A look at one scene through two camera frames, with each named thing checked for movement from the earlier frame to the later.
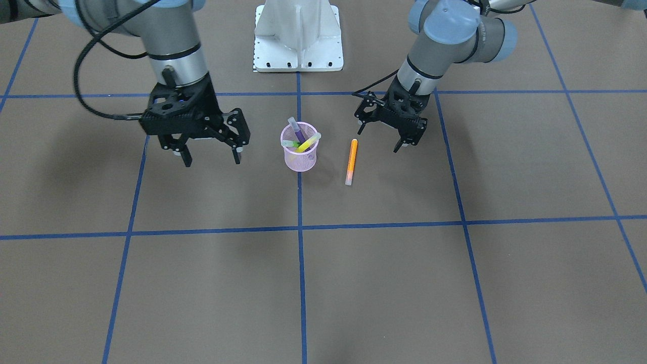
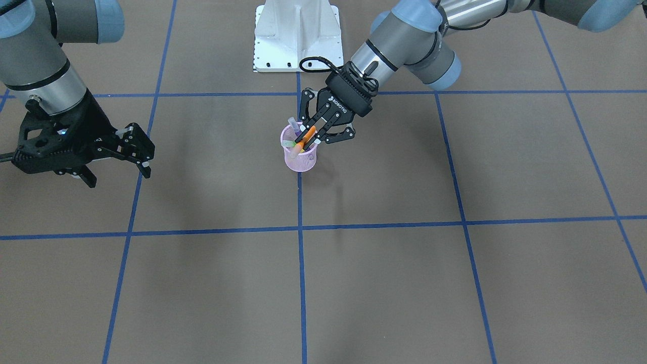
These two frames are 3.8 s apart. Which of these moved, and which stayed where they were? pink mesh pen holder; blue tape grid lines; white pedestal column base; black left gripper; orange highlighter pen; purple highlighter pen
Moved: orange highlighter pen; black left gripper
Stayed: pink mesh pen holder; white pedestal column base; purple highlighter pen; blue tape grid lines
